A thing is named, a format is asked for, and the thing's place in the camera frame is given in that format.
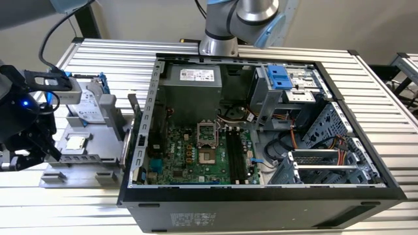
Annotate graphics card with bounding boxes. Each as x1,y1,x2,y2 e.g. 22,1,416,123
119,94,145,172

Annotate grey metal drive cage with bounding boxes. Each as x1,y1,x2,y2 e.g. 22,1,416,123
250,63,330,128

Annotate red yellow power wires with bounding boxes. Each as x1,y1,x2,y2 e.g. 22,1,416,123
329,135,349,168

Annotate black frame post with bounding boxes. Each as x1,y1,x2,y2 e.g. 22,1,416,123
74,4,101,40

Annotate blue plastic drive latch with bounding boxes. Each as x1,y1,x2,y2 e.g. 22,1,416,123
268,65,293,90

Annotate silver CPU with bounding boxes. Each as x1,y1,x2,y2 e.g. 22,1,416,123
65,136,89,150

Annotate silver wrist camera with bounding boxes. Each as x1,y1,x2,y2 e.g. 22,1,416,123
23,70,83,105

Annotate metal socket cover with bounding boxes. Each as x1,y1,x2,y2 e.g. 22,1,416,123
197,119,220,148

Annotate thin orange wire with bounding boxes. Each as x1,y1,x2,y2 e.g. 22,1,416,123
289,124,300,150

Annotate grey metal side table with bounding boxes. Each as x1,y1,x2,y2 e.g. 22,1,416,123
390,52,418,74

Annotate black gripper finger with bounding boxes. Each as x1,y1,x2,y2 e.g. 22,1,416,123
33,105,63,162
0,138,50,172

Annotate grey power supply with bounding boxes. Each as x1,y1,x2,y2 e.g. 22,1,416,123
159,64,224,128

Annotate grey parts rack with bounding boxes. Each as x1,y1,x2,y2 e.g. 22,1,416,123
38,94,135,189

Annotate black PC case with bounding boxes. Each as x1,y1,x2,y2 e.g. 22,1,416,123
117,52,409,233

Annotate green motherboard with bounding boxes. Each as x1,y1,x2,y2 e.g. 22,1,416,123
146,124,262,186

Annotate black camera cable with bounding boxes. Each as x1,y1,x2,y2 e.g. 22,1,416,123
38,0,95,76

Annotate black RAM slot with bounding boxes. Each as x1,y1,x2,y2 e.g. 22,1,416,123
236,126,250,185
226,126,240,185

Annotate blue expansion slot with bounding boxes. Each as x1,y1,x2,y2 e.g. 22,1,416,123
169,180,221,186

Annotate silver hard disk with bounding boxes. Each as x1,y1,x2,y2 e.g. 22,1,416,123
67,82,107,124

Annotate CPU socket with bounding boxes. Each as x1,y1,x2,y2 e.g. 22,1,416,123
198,146,220,167

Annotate grey metal disk bay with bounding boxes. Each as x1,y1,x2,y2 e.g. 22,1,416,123
269,101,384,186

